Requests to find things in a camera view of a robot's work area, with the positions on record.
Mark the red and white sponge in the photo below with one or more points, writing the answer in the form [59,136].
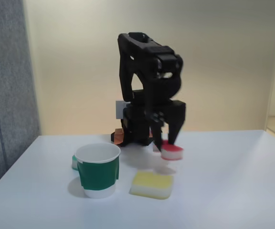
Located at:
[173,152]

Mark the grey white box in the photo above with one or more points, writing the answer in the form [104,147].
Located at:
[119,109]

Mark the yellow and white sponge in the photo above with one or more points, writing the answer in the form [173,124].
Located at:
[151,184]

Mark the white paper cup green tape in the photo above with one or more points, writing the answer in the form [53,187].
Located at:
[98,171]

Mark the green and white sponge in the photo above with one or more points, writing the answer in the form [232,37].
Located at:
[74,163]

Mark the grey fabric partition panel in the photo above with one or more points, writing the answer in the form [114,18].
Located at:
[8,95]

